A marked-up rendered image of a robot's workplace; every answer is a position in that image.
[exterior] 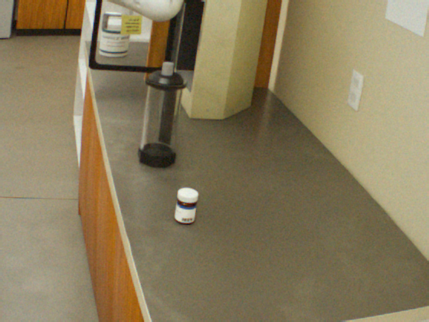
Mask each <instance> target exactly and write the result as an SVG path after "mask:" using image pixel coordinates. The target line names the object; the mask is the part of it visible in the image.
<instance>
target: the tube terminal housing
mask: <svg viewBox="0 0 429 322"><path fill-rule="evenodd" d="M266 8H267V0H205V5H204V11H203V16H202V22H201V30H202V36H201V41H200V46H199V51H198V50H197V54H196V61H195V70H194V78H193V84H192V89H191V93H189V91H188V89H187V87H186V88H184V89H183V91H182V106H183V107H184V108H185V110H186V112H187V114H188V116H189V118H192V119H213V120H223V119H225V118H228V117H230V116H232V115H234V114H236V113H237V112H239V111H241V110H243V109H245V108H247V107H249V106H250V105H251V98H252V93H253V88H254V79H255V74H256V70H257V62H258V58H259V53H260V40H261V37H262V32H263V28H264V20H265V18H264V16H265V11H266Z"/></svg>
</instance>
